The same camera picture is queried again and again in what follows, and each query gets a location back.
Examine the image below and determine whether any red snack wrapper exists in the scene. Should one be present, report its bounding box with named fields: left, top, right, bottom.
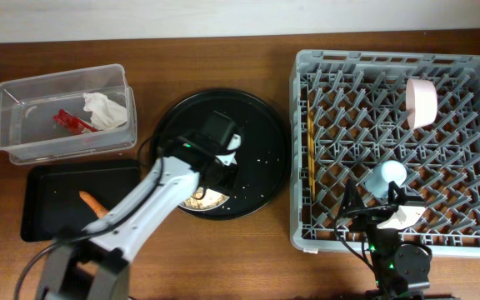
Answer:
left=52, top=109, right=98, bottom=135

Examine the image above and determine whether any round black tray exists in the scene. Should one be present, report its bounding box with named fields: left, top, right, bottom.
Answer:
left=147, top=88, right=291, bottom=221

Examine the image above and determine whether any orange carrot piece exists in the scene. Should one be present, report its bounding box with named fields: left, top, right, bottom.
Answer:
left=79, top=191, right=109, bottom=218

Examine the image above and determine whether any white napkin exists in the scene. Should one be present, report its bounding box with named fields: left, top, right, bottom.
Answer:
left=83, top=92, right=128, bottom=130

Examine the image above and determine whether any grey plate with food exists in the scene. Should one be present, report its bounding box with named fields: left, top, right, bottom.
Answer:
left=178, top=187, right=229, bottom=212

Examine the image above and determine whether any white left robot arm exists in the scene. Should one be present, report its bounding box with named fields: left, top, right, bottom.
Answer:
left=35, top=132, right=244, bottom=299

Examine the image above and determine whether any light blue plastic cup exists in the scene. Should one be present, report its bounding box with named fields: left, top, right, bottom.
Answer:
left=364, top=160, right=407, bottom=198

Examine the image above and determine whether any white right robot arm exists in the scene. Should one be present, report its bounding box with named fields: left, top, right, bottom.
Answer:
left=332, top=179, right=433, bottom=299

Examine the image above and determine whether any black rectangular bin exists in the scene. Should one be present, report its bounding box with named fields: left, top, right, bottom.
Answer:
left=20, top=159, right=141, bottom=243

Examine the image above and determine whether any clear plastic bin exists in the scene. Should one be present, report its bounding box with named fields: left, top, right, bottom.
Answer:
left=0, top=64, right=137, bottom=165

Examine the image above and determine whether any grey dishwasher rack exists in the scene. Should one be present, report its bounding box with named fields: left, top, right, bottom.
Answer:
left=290, top=50, right=480, bottom=258

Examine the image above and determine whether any pink bowl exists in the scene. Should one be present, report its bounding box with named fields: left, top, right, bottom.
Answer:
left=405, top=78, right=438, bottom=129

